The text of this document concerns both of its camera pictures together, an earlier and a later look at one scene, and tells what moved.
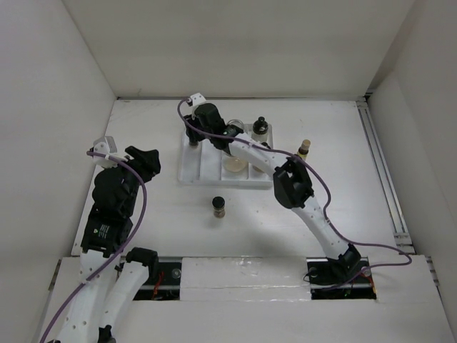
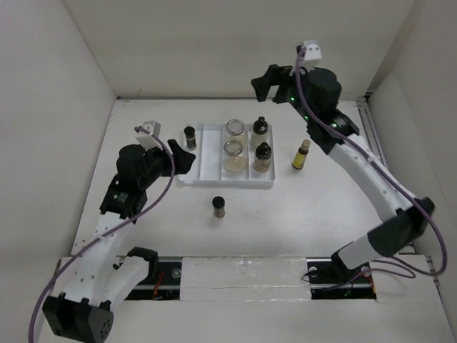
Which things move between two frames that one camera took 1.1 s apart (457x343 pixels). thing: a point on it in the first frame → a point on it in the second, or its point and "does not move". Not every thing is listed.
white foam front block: (243, 278) does not move
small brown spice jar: (218, 205) does not move
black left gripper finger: (146, 171) → (183, 162)
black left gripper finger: (148, 158) → (176, 148)
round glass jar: (235, 163) does not move
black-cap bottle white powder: (260, 130) does not move
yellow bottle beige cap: (304, 148) does not move
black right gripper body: (201, 126) → (295, 99)
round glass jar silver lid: (236, 123) does not move
